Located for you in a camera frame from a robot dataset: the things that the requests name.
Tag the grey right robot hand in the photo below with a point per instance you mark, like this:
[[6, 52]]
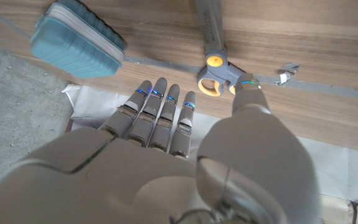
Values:
[[135, 180]]

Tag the teal hinged tin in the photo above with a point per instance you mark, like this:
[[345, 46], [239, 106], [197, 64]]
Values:
[[73, 53]]

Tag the grey tape outline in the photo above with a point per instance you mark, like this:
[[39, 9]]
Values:
[[322, 87]]

